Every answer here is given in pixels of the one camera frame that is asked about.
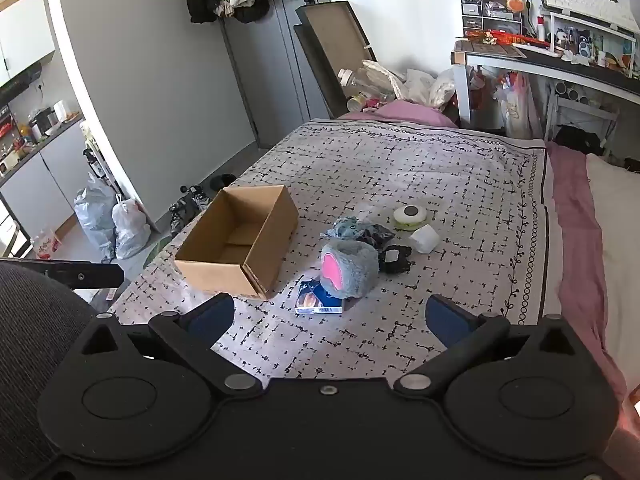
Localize black framed brown board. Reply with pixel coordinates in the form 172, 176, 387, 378
294, 1, 377, 118

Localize white wall cabinet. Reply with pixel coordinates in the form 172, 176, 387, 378
0, 0, 56, 88

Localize clear plastic bottle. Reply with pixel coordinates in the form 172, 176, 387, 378
337, 67, 396, 98

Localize grey door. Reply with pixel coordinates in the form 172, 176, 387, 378
220, 0, 346, 151

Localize small blue printed box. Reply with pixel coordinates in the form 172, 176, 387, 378
295, 279, 345, 315

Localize pink bed sheet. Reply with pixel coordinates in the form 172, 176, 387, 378
340, 100, 628, 411

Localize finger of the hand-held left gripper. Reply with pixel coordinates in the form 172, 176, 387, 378
0, 258, 125, 291

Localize dark patterned cloth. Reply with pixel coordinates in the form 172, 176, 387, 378
357, 224, 396, 251

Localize grey trash bag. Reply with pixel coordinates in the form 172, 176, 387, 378
74, 174, 121, 261

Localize black white patterned blanket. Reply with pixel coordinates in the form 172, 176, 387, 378
107, 119, 551, 381

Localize red packets on desk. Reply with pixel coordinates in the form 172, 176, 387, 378
467, 30, 541, 46

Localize grey white sneaker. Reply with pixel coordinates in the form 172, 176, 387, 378
169, 197, 201, 236
182, 185, 213, 211

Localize grey kitchen counter cabinet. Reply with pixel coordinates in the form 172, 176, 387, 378
0, 115, 96, 241

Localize black sock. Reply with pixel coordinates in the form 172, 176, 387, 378
378, 245, 412, 275

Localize light blue fluffy plush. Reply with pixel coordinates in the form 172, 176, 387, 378
320, 240, 379, 301

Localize pile of white plastic bags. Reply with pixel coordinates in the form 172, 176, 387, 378
362, 59, 456, 108

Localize dark grey fabric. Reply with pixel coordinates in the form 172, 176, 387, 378
0, 263, 101, 461

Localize green white round toy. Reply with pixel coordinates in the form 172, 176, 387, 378
392, 205, 428, 232

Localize green cartoon rug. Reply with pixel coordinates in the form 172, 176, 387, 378
142, 235, 173, 271

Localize white drawer organizer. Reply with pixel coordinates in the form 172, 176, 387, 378
459, 0, 525, 41

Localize shopping bags under desk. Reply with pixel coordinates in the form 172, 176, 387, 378
492, 72, 543, 138

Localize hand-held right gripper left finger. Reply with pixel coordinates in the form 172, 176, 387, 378
75, 293, 263, 402

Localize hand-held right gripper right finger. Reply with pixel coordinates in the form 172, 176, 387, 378
393, 294, 584, 402

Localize white desk with dark top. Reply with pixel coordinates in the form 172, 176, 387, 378
450, 40, 640, 131

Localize white trash bag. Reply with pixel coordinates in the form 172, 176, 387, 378
111, 197, 152, 260

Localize white keyboard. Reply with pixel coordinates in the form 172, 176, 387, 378
540, 0, 638, 28

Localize white sock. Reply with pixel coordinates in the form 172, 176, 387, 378
410, 224, 441, 254

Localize blue grey sock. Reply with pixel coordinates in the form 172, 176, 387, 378
327, 216, 373, 241

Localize brown cardboard box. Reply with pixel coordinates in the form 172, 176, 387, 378
174, 185, 300, 301

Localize white monitor riser shelf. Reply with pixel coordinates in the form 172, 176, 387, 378
537, 5, 640, 61

